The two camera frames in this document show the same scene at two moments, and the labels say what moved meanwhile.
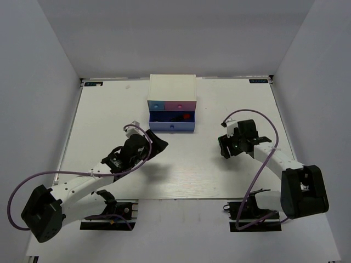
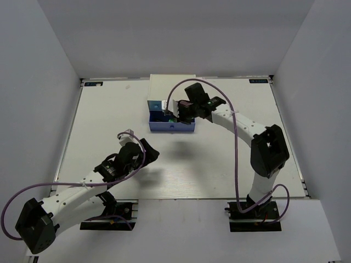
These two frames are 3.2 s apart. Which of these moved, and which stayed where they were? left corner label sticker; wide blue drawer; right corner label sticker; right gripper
Moved: right gripper
Stayed: wide blue drawer; left corner label sticker; right corner label sticker
